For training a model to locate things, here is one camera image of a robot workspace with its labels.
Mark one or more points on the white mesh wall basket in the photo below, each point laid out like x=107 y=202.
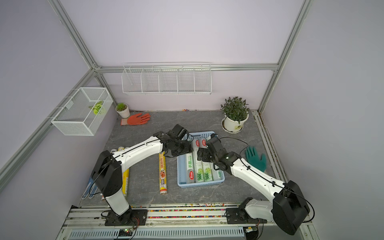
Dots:
x=75 y=118

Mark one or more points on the small potted succulent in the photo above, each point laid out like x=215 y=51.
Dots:
x=123 y=110

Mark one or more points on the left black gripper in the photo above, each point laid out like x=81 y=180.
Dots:
x=188 y=148

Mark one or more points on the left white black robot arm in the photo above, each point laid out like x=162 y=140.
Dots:
x=108 y=170

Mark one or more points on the white slotted cable duct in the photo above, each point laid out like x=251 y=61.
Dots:
x=156 y=233

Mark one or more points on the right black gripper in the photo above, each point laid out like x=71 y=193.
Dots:
x=204 y=157

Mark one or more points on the large potted green plant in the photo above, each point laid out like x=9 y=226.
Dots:
x=236 y=113

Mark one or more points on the white wire wall shelf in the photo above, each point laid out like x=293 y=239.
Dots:
x=172 y=78

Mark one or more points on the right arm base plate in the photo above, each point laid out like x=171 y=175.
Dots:
x=242 y=216

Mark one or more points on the yellow red wrap roll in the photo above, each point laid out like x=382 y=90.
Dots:
x=162 y=174

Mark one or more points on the light blue plastic basket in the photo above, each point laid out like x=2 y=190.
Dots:
x=181 y=164

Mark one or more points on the blue patterned cloth glove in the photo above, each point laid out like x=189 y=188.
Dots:
x=91 y=190

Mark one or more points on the white green wrap roll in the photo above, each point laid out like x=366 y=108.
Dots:
x=216 y=172
x=206 y=165

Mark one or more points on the green leaf toy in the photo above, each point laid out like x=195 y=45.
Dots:
x=98 y=108

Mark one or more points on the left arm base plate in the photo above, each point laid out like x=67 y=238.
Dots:
x=133 y=217

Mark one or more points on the green rubber glove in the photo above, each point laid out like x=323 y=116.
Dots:
x=253 y=158

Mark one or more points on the green grape wrap roll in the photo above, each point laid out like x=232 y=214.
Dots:
x=190 y=173
x=198 y=164

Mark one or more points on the red rubber glove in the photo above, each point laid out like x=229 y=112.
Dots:
x=137 y=119

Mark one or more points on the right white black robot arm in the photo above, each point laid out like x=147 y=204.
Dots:
x=287 y=206

